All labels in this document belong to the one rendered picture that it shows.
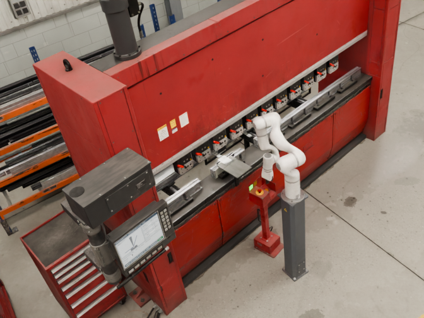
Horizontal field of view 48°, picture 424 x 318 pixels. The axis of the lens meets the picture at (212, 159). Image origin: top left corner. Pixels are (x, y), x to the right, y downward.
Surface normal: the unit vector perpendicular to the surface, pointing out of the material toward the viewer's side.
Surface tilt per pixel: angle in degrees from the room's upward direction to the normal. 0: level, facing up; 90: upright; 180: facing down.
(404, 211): 0
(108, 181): 0
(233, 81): 90
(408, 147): 0
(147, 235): 90
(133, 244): 90
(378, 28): 90
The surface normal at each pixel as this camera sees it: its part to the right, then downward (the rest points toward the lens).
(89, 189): -0.13, -0.76
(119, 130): 0.66, 0.40
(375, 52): -0.73, 0.50
